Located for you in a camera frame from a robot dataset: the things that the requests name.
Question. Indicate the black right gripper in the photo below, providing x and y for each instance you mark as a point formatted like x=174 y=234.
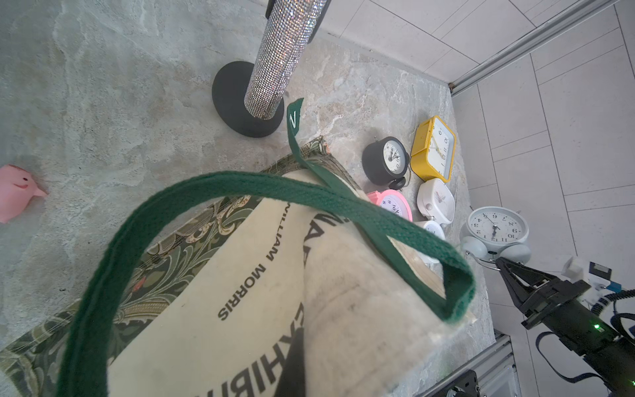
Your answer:
x=554 y=303

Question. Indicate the white round alarm clock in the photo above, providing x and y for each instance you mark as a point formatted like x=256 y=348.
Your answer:
x=435 y=229

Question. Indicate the white square alarm clock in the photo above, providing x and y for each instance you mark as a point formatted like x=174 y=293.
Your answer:
x=436 y=202

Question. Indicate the pink twin-bell alarm clock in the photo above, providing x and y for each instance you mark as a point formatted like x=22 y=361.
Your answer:
x=393 y=201

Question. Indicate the yellow square alarm clock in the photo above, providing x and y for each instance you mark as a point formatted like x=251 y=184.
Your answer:
x=433 y=150

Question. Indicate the small black alarm clock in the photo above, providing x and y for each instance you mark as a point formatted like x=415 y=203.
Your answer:
x=386 y=162

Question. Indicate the canvas bag with green handles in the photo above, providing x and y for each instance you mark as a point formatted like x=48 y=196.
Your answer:
x=284 y=283

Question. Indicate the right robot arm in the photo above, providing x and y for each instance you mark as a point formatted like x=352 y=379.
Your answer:
x=607 y=348

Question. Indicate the rhinestone stand with black base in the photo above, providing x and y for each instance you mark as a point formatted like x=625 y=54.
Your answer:
x=249 y=96

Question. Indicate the plain pink pig toy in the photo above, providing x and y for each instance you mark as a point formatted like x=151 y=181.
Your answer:
x=17 y=189

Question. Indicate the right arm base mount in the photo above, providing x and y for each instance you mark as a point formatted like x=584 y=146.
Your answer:
x=463 y=385

